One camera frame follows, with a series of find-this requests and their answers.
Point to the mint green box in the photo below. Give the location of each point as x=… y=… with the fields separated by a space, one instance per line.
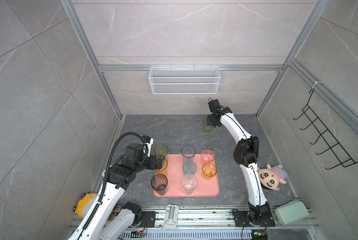
x=291 y=212

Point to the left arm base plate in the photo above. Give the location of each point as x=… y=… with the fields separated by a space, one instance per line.
x=149 y=217

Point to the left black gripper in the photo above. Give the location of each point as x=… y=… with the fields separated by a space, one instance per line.
x=152 y=165

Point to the white clamp on rail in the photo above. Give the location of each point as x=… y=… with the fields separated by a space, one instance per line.
x=171 y=217

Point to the white wire basket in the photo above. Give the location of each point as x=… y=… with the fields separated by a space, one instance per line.
x=184 y=80

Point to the doll plush toy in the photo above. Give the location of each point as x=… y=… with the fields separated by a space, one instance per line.
x=272 y=176

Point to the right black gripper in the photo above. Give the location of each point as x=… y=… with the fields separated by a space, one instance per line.
x=209 y=122

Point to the yellow plush toy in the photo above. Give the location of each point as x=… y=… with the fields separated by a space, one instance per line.
x=84 y=204

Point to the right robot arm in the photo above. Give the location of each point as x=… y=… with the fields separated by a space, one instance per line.
x=246 y=156

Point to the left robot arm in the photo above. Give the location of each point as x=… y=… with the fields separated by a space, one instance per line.
x=115 y=183

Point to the clear glass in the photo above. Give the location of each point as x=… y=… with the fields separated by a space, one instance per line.
x=189 y=183

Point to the short yellow glass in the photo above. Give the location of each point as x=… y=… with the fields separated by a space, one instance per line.
x=209 y=170

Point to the tall blue glass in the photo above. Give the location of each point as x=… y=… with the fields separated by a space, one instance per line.
x=188 y=153

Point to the tall yellow glass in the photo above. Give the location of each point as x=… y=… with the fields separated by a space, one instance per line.
x=163 y=170

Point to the tall green glass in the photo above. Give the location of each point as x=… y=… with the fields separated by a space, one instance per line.
x=162 y=150

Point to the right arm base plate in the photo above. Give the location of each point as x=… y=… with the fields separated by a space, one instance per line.
x=245 y=218

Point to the teal dimpled glass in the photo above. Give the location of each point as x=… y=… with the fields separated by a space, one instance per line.
x=189 y=167

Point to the pink tray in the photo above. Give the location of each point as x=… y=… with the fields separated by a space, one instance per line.
x=174 y=170

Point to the short green glass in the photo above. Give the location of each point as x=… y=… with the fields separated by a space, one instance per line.
x=207 y=128

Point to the pink glass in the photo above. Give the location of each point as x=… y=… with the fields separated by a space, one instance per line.
x=207 y=156

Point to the tall dark grey glass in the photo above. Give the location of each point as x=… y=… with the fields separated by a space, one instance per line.
x=159 y=184

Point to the black wall hook rack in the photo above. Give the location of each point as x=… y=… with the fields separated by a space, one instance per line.
x=331 y=144

